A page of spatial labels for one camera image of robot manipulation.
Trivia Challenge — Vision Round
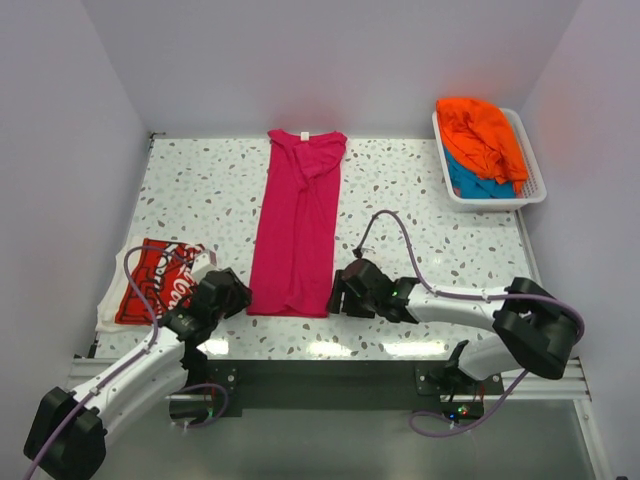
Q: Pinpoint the magenta t shirt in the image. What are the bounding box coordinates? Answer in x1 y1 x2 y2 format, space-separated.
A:
248 130 347 318

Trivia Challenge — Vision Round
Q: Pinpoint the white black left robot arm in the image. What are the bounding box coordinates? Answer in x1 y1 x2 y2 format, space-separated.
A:
24 268 252 479

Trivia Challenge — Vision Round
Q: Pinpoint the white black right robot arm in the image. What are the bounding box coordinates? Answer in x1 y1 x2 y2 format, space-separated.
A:
327 258 584 395

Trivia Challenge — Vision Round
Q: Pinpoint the folded white red t shirt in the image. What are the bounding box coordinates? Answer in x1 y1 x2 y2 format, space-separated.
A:
96 236 216 333

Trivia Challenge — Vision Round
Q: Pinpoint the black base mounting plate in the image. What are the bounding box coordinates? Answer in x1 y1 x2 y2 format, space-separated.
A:
148 357 504 431

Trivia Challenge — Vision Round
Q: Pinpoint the blue t shirt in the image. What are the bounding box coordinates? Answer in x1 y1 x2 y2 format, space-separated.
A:
444 149 516 200

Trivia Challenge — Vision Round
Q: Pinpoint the orange t shirt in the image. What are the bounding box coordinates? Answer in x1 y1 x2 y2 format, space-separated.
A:
436 98 528 198

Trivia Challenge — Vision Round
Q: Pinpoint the white plastic basket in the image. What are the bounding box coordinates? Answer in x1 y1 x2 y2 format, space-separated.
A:
432 108 547 212

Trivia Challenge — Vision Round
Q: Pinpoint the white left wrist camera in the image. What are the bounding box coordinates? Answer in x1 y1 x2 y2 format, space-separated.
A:
190 251 217 284

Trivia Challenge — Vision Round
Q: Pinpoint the aluminium rail frame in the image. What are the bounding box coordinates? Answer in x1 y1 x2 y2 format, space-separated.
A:
37 309 601 480

